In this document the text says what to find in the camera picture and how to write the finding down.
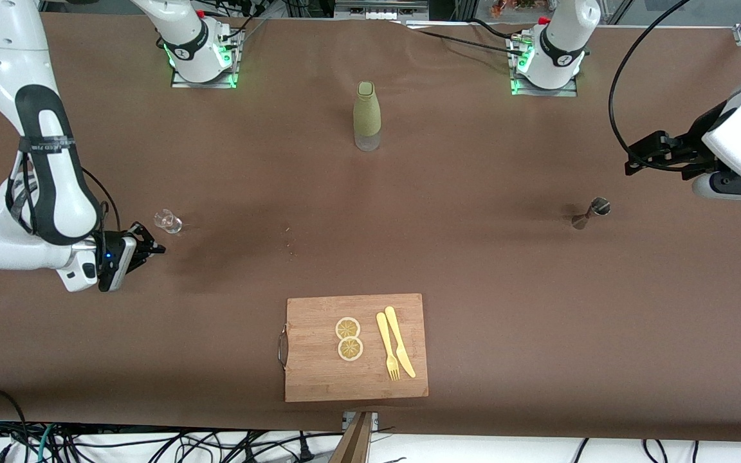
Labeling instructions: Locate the clear glass shaker cup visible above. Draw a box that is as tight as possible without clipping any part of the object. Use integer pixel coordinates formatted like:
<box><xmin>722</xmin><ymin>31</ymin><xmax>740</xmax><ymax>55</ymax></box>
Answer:
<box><xmin>154</xmin><ymin>208</ymin><xmax>184</xmax><ymax>236</ymax></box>

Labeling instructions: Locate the steel jigger measuring cup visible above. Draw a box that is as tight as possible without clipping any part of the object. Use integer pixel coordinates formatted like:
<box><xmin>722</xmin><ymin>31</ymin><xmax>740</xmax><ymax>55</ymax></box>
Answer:
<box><xmin>571</xmin><ymin>197</ymin><xmax>612</xmax><ymax>231</ymax></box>

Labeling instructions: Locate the wooden cutting board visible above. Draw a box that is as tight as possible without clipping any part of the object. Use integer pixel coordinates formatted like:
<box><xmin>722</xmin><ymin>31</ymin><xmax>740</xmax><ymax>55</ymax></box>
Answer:
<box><xmin>277</xmin><ymin>293</ymin><xmax>429</xmax><ymax>403</ymax></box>

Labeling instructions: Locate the brown table cover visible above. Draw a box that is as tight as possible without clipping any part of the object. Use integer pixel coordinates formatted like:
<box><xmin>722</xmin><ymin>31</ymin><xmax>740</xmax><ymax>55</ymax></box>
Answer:
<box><xmin>0</xmin><ymin>12</ymin><xmax>741</xmax><ymax>443</ymax></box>

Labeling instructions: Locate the green bottle with clear base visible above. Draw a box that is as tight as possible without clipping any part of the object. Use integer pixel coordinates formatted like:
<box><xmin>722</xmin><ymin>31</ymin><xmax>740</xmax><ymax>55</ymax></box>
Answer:
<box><xmin>352</xmin><ymin>81</ymin><xmax>382</xmax><ymax>152</ymax></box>

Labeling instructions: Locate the yellow plastic fork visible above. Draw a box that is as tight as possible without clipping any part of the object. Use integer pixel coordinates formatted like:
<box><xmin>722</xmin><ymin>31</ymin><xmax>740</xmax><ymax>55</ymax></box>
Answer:
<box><xmin>376</xmin><ymin>312</ymin><xmax>401</xmax><ymax>381</ymax></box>

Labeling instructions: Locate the yellow plastic knife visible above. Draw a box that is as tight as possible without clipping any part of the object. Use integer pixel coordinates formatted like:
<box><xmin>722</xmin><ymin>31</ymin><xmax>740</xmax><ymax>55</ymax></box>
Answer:
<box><xmin>384</xmin><ymin>306</ymin><xmax>417</xmax><ymax>379</ymax></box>

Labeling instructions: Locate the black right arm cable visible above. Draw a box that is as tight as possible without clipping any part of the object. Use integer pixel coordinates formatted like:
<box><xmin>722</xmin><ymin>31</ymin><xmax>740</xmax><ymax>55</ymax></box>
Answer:
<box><xmin>6</xmin><ymin>147</ymin><xmax>122</xmax><ymax>240</ymax></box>

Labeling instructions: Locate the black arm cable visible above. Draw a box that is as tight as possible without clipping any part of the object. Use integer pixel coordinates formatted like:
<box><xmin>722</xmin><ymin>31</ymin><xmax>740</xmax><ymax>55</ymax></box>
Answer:
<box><xmin>608</xmin><ymin>0</ymin><xmax>693</xmax><ymax>169</ymax></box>
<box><xmin>6</xmin><ymin>147</ymin><xmax>122</xmax><ymax>240</ymax></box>

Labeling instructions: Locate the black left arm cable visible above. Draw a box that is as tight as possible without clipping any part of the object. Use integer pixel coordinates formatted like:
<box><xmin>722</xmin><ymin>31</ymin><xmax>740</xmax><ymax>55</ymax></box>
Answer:
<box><xmin>608</xmin><ymin>0</ymin><xmax>693</xmax><ymax>169</ymax></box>

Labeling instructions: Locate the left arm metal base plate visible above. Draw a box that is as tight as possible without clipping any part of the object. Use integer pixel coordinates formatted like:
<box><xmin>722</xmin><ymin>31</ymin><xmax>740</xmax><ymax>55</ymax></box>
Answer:
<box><xmin>509</xmin><ymin>35</ymin><xmax>579</xmax><ymax>98</ymax></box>

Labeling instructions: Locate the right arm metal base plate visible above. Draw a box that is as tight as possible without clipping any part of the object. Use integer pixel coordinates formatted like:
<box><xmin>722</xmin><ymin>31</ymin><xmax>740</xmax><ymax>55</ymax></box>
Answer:
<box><xmin>170</xmin><ymin>29</ymin><xmax>240</xmax><ymax>89</ymax></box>

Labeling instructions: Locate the black left base cable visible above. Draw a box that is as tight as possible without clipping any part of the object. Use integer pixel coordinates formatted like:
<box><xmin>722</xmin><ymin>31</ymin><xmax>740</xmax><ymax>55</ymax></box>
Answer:
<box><xmin>409</xmin><ymin>18</ymin><xmax>529</xmax><ymax>59</ymax></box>

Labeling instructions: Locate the black base cable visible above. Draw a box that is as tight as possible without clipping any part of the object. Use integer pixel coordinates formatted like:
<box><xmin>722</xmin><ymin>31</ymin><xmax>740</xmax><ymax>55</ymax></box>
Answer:
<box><xmin>228</xmin><ymin>13</ymin><xmax>270</xmax><ymax>50</ymax></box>
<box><xmin>409</xmin><ymin>18</ymin><xmax>529</xmax><ymax>59</ymax></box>

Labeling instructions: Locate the black right base cable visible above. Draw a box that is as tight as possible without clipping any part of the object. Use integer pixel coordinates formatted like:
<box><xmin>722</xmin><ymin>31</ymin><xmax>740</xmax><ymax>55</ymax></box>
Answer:
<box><xmin>228</xmin><ymin>13</ymin><xmax>270</xmax><ymax>50</ymax></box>

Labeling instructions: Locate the wooden post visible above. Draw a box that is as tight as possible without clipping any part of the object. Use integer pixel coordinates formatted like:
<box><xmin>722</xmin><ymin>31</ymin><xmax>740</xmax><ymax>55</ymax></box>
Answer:
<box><xmin>329</xmin><ymin>412</ymin><xmax>374</xmax><ymax>463</ymax></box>

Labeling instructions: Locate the small metal bracket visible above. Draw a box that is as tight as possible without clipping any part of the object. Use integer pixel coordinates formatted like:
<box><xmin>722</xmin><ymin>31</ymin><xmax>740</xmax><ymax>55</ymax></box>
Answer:
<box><xmin>343</xmin><ymin>412</ymin><xmax>380</xmax><ymax>433</ymax></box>

